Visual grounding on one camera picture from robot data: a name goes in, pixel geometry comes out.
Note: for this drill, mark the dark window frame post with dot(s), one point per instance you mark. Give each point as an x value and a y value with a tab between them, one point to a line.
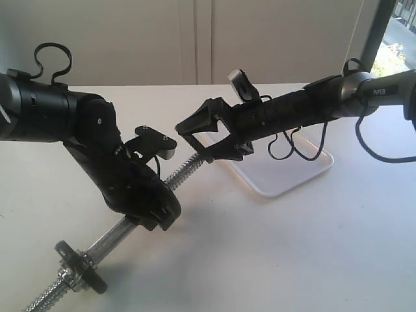
376	32

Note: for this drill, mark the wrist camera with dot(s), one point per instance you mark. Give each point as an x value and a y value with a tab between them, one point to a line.
242	86
149	143

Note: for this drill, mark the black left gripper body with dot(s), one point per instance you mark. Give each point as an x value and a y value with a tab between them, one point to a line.
125	183

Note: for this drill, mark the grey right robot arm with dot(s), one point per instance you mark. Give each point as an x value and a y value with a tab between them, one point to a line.
218	131

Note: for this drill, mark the white plastic tray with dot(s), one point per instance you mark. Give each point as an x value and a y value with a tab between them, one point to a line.
262	175

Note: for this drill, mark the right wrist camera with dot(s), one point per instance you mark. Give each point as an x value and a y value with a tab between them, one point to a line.
242	86

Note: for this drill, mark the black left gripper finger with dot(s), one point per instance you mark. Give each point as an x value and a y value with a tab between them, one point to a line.
160	203
148	224

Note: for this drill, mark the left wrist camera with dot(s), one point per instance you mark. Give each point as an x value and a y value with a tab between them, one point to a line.
149	143

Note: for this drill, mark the chrome threaded dumbbell bar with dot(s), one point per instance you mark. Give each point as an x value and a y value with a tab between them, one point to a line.
97	251

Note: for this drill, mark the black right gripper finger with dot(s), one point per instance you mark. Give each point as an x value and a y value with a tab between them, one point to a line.
205	118
222	150

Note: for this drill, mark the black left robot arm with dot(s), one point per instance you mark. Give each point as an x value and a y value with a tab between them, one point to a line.
86	125

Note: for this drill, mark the chrome spin-lock collar nut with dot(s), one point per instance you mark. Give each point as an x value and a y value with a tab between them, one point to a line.
75	279

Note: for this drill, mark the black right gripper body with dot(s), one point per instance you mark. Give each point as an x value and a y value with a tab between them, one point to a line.
258	119

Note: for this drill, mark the black near weight plate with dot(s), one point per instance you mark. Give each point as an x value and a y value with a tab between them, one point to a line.
78	269

